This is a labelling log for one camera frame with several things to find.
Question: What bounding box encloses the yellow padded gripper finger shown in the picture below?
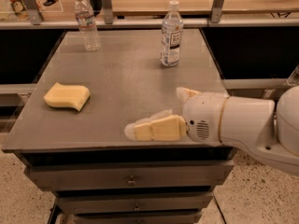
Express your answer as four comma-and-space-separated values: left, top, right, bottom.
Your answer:
176, 87, 200, 105
124, 109, 188, 141

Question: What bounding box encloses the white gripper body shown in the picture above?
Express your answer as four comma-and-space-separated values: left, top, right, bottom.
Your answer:
182, 92, 229, 147

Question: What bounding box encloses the clear ribbed water bottle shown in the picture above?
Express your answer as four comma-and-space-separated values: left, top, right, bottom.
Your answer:
74, 0, 100, 51

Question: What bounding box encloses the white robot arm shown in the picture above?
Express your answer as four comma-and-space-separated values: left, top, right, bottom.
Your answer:
124, 87, 299, 175

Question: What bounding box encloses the labelled clear water bottle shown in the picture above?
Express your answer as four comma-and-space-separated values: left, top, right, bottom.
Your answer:
160, 0, 184, 67

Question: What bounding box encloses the yellow green sponge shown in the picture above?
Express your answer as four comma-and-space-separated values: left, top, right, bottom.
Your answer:
44, 82, 90, 111

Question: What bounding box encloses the top grey drawer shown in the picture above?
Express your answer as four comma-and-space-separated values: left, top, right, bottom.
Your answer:
25, 161, 234, 191

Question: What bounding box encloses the grey drawer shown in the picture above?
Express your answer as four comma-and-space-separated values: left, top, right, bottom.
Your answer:
74, 210, 202, 224
25, 161, 234, 191
56, 191, 212, 215

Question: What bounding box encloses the middle grey drawer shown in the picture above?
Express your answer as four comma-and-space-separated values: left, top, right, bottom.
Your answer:
56, 191, 212, 215

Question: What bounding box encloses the grey drawer cabinet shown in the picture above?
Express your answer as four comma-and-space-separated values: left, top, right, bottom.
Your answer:
1, 28, 250, 224

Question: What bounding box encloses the wooden shelf with metal posts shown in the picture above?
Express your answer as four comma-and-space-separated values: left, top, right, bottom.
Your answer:
0, 0, 299, 30

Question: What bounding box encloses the bottom grey drawer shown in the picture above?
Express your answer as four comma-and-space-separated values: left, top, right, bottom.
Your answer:
74, 210, 202, 224

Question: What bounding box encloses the small black object on shelf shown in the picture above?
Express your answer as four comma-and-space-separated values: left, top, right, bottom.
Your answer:
43, 0, 58, 7

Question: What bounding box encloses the colourful box on shelf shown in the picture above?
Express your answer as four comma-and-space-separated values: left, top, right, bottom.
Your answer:
0, 0, 44, 24

